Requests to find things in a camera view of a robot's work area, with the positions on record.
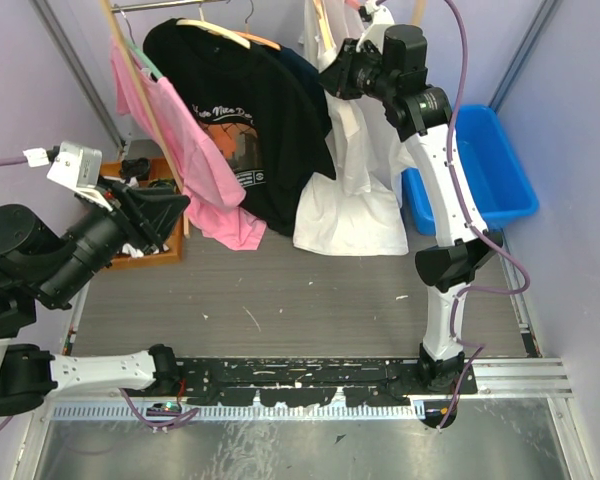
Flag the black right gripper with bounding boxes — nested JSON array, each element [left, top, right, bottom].
[[316, 38, 395, 103]]

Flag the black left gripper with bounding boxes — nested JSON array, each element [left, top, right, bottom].
[[43, 174, 195, 307]]

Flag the cream wooden hanger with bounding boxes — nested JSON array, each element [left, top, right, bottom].
[[312, 0, 334, 50]]

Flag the white t-shirt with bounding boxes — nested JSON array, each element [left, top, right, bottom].
[[342, 5, 415, 207], [292, 0, 411, 257]]

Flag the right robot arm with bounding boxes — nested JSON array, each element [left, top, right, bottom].
[[320, 24, 502, 394]]

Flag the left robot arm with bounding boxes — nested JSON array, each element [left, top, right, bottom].
[[0, 178, 190, 417]]

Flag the navy blue t-shirt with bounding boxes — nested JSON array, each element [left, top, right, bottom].
[[273, 47, 324, 97]]

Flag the pink t-shirt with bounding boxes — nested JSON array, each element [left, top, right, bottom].
[[134, 63, 266, 251]]

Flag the white hanging t-shirt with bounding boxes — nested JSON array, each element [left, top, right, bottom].
[[342, 5, 415, 207]]

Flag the black printed t-shirt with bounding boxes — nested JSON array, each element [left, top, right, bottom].
[[143, 19, 336, 237]]

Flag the wooden hanger under navy shirt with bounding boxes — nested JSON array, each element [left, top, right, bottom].
[[233, 0, 282, 52]]

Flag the wooden hanger under black shirt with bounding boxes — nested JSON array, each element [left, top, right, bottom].
[[177, 13, 251, 49]]

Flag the green hanger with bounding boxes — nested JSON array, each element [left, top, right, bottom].
[[115, 4, 163, 81]]

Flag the green black belt roll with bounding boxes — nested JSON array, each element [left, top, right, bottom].
[[148, 179, 177, 191]]

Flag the orange wooden organizer tray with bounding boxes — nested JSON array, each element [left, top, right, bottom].
[[99, 156, 186, 271]]

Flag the black white striped cloth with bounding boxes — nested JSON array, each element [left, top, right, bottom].
[[119, 243, 170, 259]]

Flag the blue plastic bin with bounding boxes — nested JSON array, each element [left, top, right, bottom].
[[400, 103, 540, 236]]

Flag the wooden clothes rack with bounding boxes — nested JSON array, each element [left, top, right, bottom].
[[96, 0, 431, 191]]

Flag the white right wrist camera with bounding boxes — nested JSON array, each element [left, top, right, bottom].
[[356, 0, 395, 52]]

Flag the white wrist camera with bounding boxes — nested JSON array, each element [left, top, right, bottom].
[[46, 141, 112, 211], [356, 0, 395, 52]]

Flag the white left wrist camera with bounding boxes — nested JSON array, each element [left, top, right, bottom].
[[46, 141, 112, 211]]

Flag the perforated metal cable tray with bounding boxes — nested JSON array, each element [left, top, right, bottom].
[[51, 400, 425, 421]]

